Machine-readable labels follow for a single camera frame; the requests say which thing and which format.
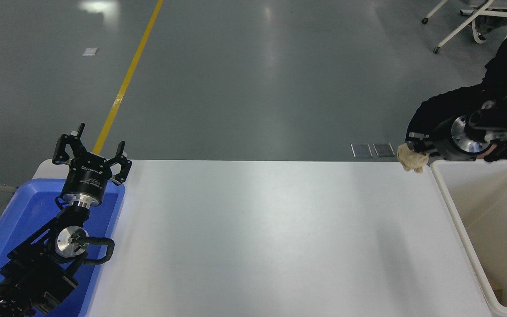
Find person's hand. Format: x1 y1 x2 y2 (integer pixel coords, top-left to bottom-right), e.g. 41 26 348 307
477 144 500 162

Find grey metal floor plate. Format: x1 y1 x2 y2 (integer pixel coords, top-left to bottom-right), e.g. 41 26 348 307
351 143 373 158
373 143 396 158

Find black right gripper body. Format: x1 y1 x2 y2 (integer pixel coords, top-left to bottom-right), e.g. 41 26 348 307
429 119 466 160

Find large pale plastic bin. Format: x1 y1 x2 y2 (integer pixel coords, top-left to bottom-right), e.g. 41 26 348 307
430 159 507 317

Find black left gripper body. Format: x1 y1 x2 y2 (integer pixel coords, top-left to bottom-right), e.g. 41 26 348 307
61 154 114 202

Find white wheeled chair frame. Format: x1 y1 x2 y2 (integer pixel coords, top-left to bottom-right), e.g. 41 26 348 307
420 0 507 55

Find blue plastic tray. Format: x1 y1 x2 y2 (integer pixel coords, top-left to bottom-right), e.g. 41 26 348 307
0 178 126 317

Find tan paper ball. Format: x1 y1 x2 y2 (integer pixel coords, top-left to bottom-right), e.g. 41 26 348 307
396 143 430 173

